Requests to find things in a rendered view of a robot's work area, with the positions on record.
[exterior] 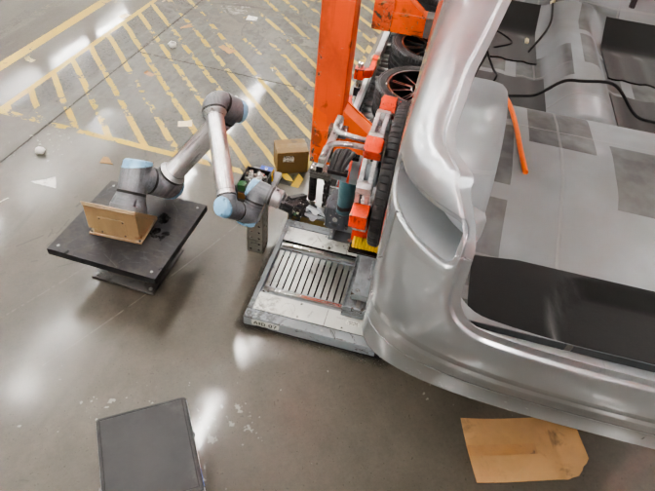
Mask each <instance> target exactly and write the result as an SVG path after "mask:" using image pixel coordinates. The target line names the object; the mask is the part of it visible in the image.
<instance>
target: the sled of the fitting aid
mask: <svg viewBox="0 0 655 491"><path fill-rule="evenodd" d="M361 257H362V256H361V255H359V254H357V257H356V260H355V264H354V267H353V270H352V274H351V277H350V281H349V283H348V286H347V290H346V293H345V297H344V300H343V303H342V307H341V313H340V315H342V316H346V317H350V318H354V319H358V320H363V317H364V313H365V308H366V302H363V301H359V300H355V299H351V298H350V295H351V291H352V287H353V284H354V280H355V277H356V274H357V271H358V267H359V264H360V260H361Z"/></svg>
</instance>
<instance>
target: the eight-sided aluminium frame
mask: <svg viewBox="0 0 655 491"><path fill-rule="evenodd" d="M391 115H392V113H391V111H387V110H382V109H377V111H376V114H375V118H374V121H373V124H372V127H371V129H370V132H369V133H368V135H373V136H378V137H382V138H385V145H384V151H383V155H382V159H381V161H380V162H381V166H382V161H383V157H384V153H385V149H386V145H387V141H388V136H389V133H390V129H391V124H392V122H391ZM377 126H381V127H382V128H381V131H380V133H379V132H375V131H376V128H377ZM367 160H368V159H366V158H363V162H362V167H361V171H360V175H359V179H358V180H357V185H356V190H355V193H356V194H355V201H354V203H358V202H359V201H360V196H361V195H363V196H362V200H361V204H364V205H368V206H370V212H371V210H372V205H373V201H374V196H375V191H376V187H377V185H376V187H373V190H372V185H373V179H374V175H375V171H376V166H377V162H378V161H374V160H373V162H372V166H371V170H370V174H369V179H368V180H364V176H365V172H366V164H367ZM371 190H372V194H371ZM370 194H371V195H370ZM369 216H370V213H369ZM367 224H368V222H367ZM366 228H367V225H366ZM352 230H355V231H360V232H364V233H365V232H366V229H365V230H360V229H356V228H352Z"/></svg>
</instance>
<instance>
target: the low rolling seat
mask: <svg viewBox="0 0 655 491"><path fill-rule="evenodd" d="M96 441H97V453H98V464H99V477H100V489H101V491H206V489H205V484H204V480H203V475H202V471H201V466H200V461H199V456H198V451H197V447H196V442H195V433H194V432H193V428H192V423H191V419H190V414H189V409H188V404H187V399H186V398H185V397H179V398H176V399H172V400H168V401H164V402H160V403H156V404H153V405H149V406H145V407H141V408H138V409H135V410H131V411H127V412H123V413H119V414H115V415H112V416H108V417H104V418H100V419H97V420H96Z"/></svg>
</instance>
